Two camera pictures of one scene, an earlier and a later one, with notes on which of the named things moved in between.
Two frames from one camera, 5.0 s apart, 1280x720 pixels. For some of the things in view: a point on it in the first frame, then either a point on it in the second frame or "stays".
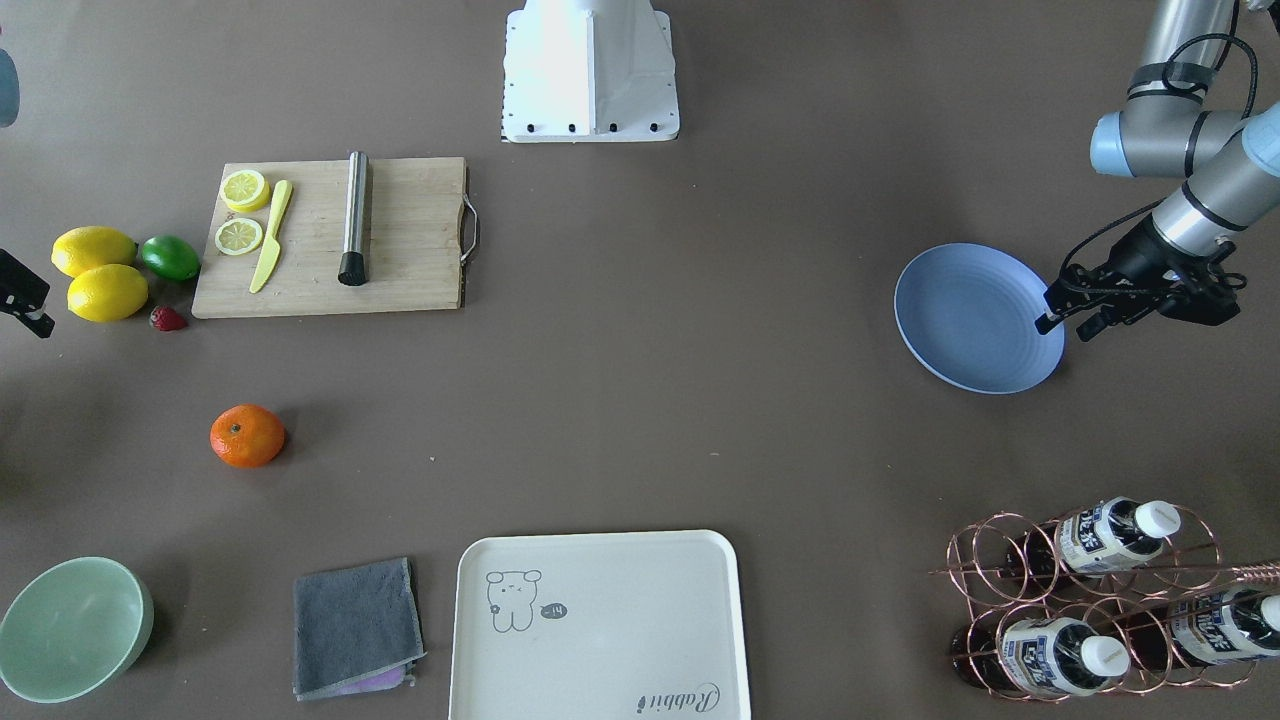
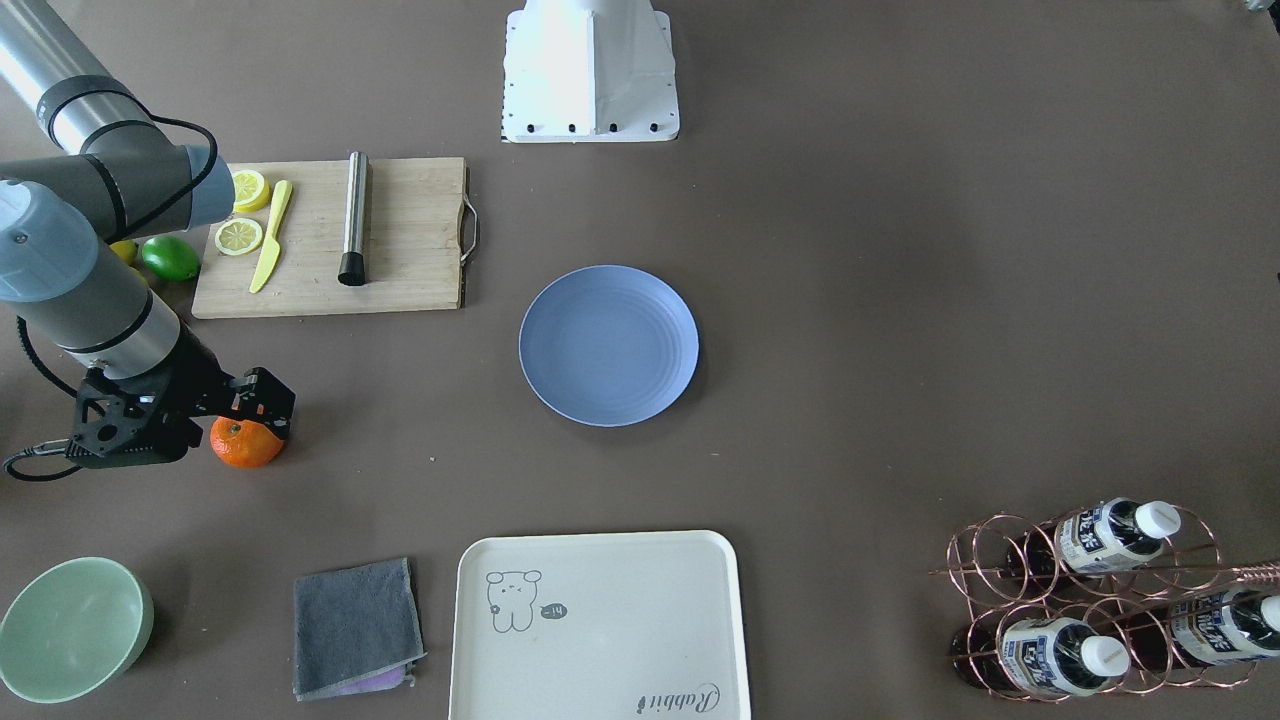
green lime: [170, 257] stays
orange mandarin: [247, 436] stays
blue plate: [967, 314] -> [609, 345]
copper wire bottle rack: [1118, 599] stays
